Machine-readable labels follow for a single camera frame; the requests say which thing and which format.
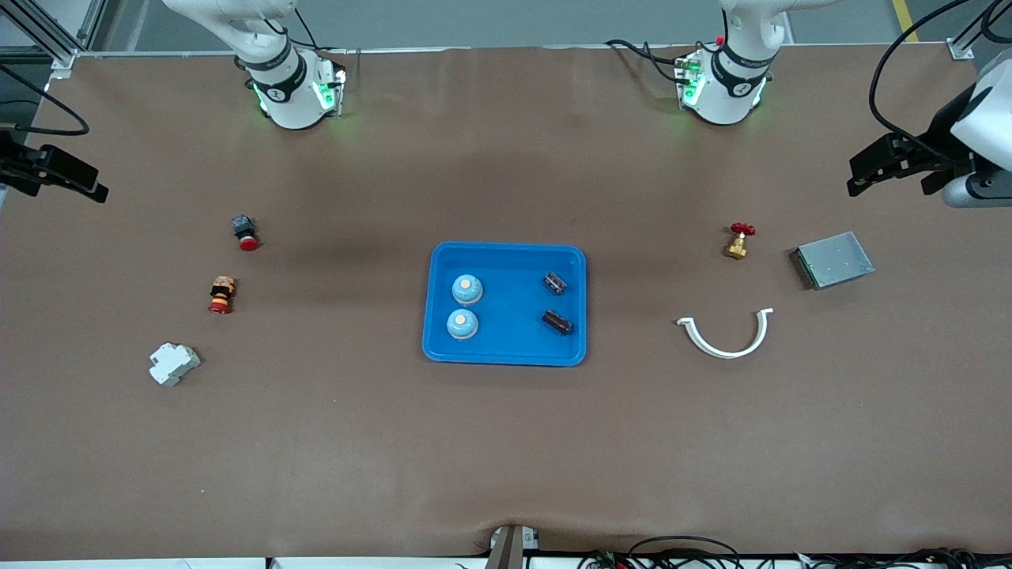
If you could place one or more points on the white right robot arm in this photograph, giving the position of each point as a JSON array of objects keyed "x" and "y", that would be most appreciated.
[{"x": 292, "y": 103}]

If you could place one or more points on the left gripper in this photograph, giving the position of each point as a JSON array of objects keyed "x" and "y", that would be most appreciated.
[{"x": 941, "y": 134}]

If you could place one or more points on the grey metal power supply box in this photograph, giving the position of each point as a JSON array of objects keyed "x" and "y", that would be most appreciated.
[{"x": 834, "y": 261}]

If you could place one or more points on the white curved pipe clamp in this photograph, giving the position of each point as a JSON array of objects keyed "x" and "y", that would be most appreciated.
[{"x": 723, "y": 352}]

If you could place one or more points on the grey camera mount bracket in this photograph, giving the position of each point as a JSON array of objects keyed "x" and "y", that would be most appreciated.
[{"x": 510, "y": 549}]

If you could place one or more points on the blue service bell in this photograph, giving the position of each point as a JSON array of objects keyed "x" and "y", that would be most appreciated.
[
  {"x": 467, "y": 289},
  {"x": 462, "y": 324}
]

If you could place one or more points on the aluminium frame post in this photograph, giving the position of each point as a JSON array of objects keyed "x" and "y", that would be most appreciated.
[
  {"x": 961, "y": 51},
  {"x": 62, "y": 67}
]

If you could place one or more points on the red yellow black stacked button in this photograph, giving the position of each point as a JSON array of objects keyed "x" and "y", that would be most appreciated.
[{"x": 222, "y": 295}]

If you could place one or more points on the blue plastic tray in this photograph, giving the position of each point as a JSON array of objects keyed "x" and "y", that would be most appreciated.
[{"x": 514, "y": 316}]

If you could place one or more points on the brown table cover mat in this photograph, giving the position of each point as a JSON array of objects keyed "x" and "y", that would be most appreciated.
[{"x": 506, "y": 442}]

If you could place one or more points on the red emergency stop button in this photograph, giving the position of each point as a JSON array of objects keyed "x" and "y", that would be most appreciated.
[{"x": 247, "y": 237}]

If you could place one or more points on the white circuit breaker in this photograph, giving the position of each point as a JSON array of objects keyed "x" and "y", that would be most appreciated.
[{"x": 174, "y": 363}]

